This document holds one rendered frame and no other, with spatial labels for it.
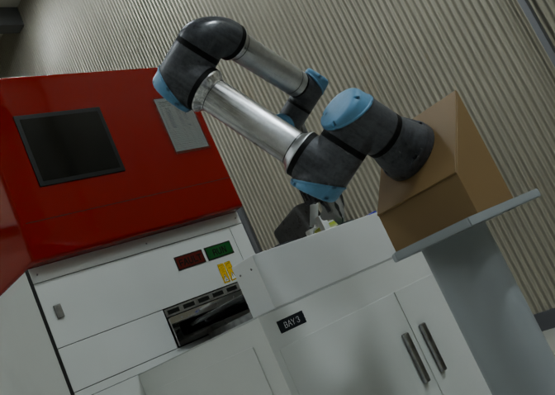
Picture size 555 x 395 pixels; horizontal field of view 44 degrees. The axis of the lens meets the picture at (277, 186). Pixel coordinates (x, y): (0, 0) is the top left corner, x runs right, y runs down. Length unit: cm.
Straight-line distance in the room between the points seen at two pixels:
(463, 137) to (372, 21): 383
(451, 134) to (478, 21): 334
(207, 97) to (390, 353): 82
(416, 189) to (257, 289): 46
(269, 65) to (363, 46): 366
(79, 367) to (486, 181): 123
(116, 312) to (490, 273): 113
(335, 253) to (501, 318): 50
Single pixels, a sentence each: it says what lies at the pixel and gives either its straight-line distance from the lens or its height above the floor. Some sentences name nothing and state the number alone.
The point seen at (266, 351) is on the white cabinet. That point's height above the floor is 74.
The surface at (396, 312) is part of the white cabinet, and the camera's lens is 193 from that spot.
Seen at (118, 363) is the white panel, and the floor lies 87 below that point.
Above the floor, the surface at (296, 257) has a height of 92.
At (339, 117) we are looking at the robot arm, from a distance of 150.
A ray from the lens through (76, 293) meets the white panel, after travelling 212.
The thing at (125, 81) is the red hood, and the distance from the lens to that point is 248.
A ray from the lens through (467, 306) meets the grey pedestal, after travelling 157.
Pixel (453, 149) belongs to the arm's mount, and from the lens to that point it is 154.
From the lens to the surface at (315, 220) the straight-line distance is 229.
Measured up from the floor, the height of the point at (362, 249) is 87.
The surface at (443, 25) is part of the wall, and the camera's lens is 502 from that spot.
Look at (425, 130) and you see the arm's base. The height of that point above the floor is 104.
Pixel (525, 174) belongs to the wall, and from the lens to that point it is 482.
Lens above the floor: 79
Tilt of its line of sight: 10 degrees up
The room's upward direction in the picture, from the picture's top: 25 degrees counter-clockwise
